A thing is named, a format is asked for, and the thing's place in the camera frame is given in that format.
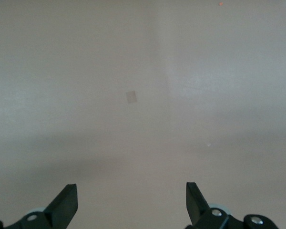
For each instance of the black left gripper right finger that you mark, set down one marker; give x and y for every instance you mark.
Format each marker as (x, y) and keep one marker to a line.
(197, 207)

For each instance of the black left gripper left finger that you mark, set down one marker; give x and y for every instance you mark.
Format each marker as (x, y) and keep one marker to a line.
(62, 210)

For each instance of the faint brown square tape patch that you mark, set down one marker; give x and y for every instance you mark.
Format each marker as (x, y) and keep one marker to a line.
(131, 97)

